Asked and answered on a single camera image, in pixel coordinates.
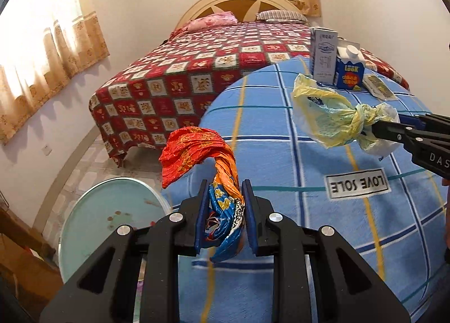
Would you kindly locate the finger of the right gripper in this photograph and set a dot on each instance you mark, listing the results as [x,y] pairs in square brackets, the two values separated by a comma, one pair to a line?
[427,122]
[398,132]

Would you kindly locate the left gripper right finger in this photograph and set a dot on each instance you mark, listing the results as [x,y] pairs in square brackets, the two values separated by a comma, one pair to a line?
[318,275]

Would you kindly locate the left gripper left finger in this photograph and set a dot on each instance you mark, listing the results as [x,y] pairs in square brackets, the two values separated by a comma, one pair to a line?
[134,262]

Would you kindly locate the pale yellow plastic bag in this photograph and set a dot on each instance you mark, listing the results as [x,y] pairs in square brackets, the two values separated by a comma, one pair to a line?
[331,120]

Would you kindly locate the orange and blue wrapper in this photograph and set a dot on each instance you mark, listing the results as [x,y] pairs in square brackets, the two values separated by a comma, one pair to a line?
[223,223]

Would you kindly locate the small clear snack packet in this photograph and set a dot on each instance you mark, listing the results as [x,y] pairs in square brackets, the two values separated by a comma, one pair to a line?
[378,88]

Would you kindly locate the blue plaid bedsheet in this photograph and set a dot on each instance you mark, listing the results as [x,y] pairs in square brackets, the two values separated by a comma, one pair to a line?
[254,115]

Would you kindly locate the light blue round tray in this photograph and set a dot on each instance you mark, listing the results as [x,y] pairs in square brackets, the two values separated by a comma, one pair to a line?
[99,211]

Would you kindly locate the blue Look drink carton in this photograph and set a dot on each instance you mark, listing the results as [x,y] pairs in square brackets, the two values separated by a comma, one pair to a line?
[350,67]

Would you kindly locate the tall white milk carton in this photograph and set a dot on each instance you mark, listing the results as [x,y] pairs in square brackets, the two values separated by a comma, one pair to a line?
[323,49]

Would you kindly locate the brown wooden furniture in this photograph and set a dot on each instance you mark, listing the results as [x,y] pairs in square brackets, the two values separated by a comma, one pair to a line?
[26,268]

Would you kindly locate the red patchwork bedspread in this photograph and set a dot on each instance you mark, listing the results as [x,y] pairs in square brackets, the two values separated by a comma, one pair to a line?
[173,85]

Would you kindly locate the striped pillow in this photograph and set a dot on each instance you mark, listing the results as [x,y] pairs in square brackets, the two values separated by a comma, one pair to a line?
[282,16]

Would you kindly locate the cream wooden headboard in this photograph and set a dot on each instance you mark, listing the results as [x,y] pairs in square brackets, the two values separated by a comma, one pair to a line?
[244,10]

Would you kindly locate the pink pillow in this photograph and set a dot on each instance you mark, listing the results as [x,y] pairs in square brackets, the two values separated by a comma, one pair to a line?
[225,18]

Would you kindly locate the left beige curtain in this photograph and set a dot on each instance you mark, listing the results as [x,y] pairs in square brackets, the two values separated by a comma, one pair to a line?
[44,44]

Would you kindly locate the wall power outlet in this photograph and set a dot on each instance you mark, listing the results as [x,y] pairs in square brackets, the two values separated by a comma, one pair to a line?
[46,150]

